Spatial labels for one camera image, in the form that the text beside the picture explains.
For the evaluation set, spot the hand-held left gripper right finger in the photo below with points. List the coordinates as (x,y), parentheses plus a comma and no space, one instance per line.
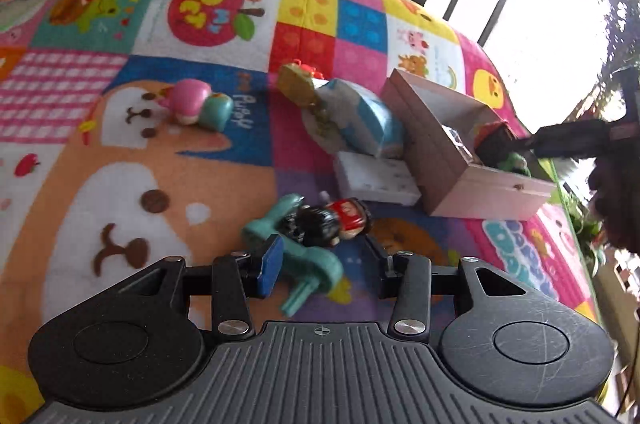
(388,275)

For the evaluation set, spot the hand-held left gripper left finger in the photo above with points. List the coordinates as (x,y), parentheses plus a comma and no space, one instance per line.
(269,265)

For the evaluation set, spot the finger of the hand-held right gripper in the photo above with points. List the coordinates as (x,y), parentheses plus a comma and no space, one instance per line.
(570,140)

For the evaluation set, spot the teal toy scooter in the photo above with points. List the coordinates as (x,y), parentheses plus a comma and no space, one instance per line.
(310,265)

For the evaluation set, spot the brown plush toy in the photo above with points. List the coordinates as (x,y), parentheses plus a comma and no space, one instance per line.
(495,145)

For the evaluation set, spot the black-haired doll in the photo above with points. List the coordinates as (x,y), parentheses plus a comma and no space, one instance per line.
(330,220)

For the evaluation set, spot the pink cardboard box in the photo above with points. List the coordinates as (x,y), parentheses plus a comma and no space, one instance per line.
(440,174)

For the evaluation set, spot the blue and white packet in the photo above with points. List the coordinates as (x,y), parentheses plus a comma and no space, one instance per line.
(360,119)

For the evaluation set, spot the small green plush toy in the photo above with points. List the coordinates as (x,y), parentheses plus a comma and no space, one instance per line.
(516,165)

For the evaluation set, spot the small white box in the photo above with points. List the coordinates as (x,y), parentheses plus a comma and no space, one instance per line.
(375,179)

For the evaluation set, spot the clear plastic item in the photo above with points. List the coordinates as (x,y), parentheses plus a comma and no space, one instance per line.
(460,143)

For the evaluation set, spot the green plant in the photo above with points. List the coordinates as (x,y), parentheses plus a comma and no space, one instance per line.
(620,4)

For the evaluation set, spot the colourful printed blanket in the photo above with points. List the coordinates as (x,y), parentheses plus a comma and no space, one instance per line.
(150,139)

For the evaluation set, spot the pink and teal toy figure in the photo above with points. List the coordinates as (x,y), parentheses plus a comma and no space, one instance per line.
(192,104)

